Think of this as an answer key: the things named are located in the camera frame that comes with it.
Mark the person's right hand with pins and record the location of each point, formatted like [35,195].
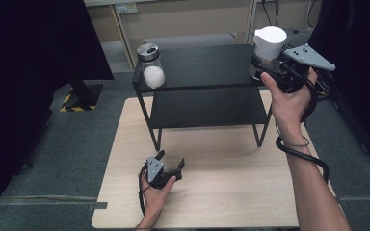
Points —
[289,109]

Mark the black stand with striped base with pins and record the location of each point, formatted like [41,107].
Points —
[80,96]

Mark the metal-lid glass jar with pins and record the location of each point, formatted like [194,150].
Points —
[152,72]

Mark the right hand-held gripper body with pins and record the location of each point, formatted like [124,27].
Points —
[305,56]

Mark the person's left hand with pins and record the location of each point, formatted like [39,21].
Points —
[154,199]

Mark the white cup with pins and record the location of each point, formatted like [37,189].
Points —
[269,40]

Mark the white framed workbench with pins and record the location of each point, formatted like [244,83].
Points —
[186,19]

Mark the black curtain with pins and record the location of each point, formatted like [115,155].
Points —
[29,64]
[356,64]

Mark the white wall socket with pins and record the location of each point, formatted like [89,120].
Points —
[126,8]

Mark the black metal shelf rack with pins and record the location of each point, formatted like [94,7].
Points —
[202,67]

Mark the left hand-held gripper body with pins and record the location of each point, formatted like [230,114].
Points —
[154,170]

